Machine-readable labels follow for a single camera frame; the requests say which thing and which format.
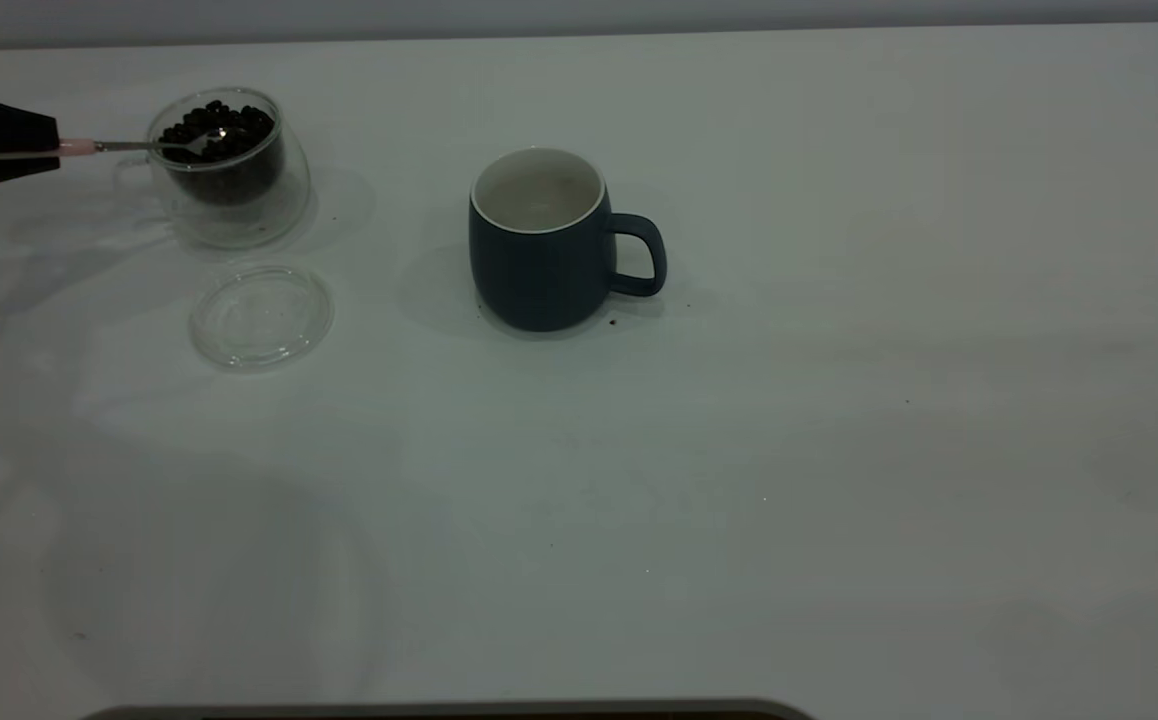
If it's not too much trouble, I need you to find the pink handled metal spoon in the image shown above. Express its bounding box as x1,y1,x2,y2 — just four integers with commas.
57,126,232,161

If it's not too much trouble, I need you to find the dark grey ceramic mug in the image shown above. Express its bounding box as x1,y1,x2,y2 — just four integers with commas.
468,148,668,333

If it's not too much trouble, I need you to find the dark coffee beans pile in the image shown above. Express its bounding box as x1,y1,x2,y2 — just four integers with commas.
157,100,285,206

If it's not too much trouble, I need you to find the clear glass lid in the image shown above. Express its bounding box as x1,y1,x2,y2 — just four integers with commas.
189,263,335,371

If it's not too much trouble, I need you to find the clear double wall glass cup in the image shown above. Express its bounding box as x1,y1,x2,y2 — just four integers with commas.
114,86,313,249

